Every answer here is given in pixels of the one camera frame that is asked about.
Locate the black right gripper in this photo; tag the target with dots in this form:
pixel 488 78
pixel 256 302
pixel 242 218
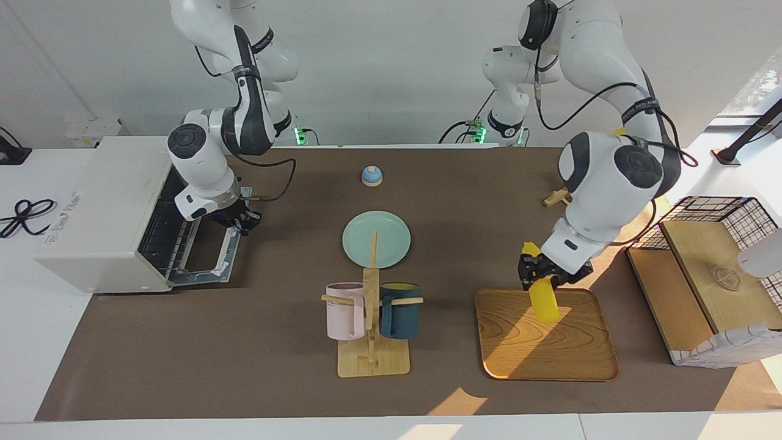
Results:
pixel 227 215

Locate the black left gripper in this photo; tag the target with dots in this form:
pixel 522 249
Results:
pixel 565 272

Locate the pale green plate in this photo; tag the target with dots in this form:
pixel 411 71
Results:
pixel 391 235

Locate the white toaster oven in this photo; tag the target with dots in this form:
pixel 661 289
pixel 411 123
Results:
pixel 98 214

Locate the arm base connector green light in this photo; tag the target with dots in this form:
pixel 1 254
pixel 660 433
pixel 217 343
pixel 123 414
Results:
pixel 476 133
pixel 303 135

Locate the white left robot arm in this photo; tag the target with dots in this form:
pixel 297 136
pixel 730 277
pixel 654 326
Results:
pixel 611 177

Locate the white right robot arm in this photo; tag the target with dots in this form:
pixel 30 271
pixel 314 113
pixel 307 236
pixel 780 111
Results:
pixel 195 153

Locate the wooden serving tray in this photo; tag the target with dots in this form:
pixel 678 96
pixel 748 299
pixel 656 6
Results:
pixel 550 348

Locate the wooden plate rack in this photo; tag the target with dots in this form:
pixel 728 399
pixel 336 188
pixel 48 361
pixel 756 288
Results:
pixel 557 198

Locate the brown table mat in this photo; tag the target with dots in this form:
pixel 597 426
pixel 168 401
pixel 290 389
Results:
pixel 275 342

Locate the pink mug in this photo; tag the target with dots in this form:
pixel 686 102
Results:
pixel 343 315

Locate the small blue lid wooden knob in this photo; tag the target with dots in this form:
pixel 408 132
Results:
pixel 372 176

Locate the dark blue mug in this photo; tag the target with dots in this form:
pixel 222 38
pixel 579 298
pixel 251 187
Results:
pixel 400 318

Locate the white power strip box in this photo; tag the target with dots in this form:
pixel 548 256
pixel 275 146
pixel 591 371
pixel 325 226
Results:
pixel 91 131

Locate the clear glass cup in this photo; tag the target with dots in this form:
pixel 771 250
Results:
pixel 727 278

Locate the wooden mug rack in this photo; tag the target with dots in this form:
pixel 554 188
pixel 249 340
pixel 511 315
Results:
pixel 372 360

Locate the white checkered cloth liner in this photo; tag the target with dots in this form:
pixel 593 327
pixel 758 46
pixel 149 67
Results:
pixel 733 348

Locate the white rounded cylinder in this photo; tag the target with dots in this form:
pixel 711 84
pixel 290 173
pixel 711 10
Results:
pixel 763 253

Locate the black clamp stand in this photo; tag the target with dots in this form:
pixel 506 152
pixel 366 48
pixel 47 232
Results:
pixel 12 154

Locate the black tripod leg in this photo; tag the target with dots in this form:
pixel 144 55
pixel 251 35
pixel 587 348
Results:
pixel 748 134

